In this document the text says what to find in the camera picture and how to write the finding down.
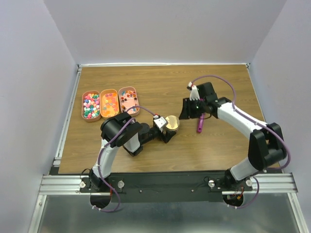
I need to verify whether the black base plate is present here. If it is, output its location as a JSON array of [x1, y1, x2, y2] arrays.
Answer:
[[80, 170, 256, 203]]

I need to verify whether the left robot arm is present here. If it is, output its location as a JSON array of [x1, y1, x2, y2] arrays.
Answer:
[[89, 112, 180, 192]]

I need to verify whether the pink tray of lollipops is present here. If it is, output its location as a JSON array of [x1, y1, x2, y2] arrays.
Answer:
[[118, 86, 139, 117]]

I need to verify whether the white round lid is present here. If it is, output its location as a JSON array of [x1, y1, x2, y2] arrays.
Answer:
[[165, 115, 180, 131]]

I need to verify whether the clear plastic cup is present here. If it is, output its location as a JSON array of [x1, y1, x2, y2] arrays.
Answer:
[[166, 128, 179, 135]]

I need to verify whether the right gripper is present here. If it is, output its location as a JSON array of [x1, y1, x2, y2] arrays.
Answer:
[[178, 97, 206, 120]]

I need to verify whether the aluminium frame rail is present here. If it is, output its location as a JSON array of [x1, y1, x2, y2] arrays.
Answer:
[[29, 170, 309, 233]]

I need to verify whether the orange tray of star candies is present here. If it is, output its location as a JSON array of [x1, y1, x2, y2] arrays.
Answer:
[[100, 89, 120, 119]]

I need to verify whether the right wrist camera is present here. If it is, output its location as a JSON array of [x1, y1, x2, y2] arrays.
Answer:
[[187, 82, 200, 101]]

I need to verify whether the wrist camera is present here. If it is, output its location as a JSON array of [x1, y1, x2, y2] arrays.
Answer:
[[153, 115, 168, 132], [187, 82, 200, 101]]

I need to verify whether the magenta plastic scoop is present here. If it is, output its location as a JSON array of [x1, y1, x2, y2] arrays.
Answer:
[[197, 114, 205, 133]]

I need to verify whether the pink tray of wrapped candies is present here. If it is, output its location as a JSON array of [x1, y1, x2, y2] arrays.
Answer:
[[81, 90, 101, 122]]

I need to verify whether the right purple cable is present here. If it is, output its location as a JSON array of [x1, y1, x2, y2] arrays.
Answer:
[[191, 75, 292, 209]]

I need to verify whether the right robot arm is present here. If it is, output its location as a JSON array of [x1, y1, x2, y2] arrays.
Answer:
[[179, 82, 287, 190]]

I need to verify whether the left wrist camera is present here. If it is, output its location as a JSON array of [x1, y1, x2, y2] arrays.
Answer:
[[153, 115, 168, 132]]

